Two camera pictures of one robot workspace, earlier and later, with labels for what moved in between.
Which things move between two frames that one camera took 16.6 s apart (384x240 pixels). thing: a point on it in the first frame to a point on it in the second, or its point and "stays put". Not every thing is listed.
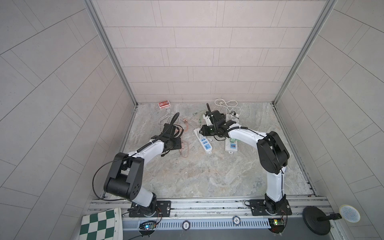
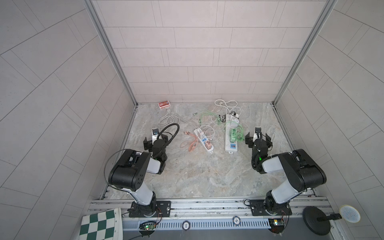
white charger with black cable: x=234 y=115 stays put
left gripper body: x=174 y=143 to x=147 y=144
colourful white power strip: x=231 y=144 stays put
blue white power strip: x=204 y=141 stays put
